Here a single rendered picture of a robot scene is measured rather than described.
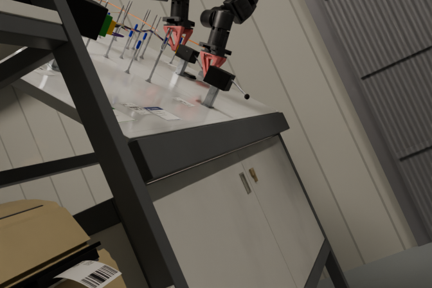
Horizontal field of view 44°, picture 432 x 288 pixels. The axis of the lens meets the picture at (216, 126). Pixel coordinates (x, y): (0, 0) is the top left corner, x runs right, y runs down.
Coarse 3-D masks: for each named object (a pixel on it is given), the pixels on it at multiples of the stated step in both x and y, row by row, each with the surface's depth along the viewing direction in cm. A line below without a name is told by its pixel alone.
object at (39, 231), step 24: (0, 216) 61; (24, 216) 63; (48, 216) 66; (72, 216) 70; (0, 240) 56; (24, 240) 59; (48, 240) 62; (72, 240) 66; (0, 264) 54; (24, 264) 56; (48, 264) 61; (72, 264) 60
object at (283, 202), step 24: (264, 144) 167; (264, 168) 155; (288, 168) 182; (264, 192) 144; (288, 192) 168; (288, 216) 156; (312, 216) 185; (288, 240) 145; (312, 240) 170; (288, 264) 136; (312, 264) 158
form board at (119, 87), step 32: (96, 64) 126; (128, 64) 146; (160, 64) 174; (32, 96) 86; (64, 96) 87; (128, 96) 108; (160, 96) 122; (192, 96) 142; (224, 96) 168; (128, 128) 86; (160, 128) 95; (192, 128) 107
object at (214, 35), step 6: (216, 30) 162; (222, 30) 162; (210, 36) 163; (216, 36) 162; (222, 36) 162; (228, 36) 164; (204, 42) 161; (210, 42) 163; (216, 42) 162; (222, 42) 163; (210, 48) 160; (216, 48) 160; (222, 48) 163; (228, 54) 168
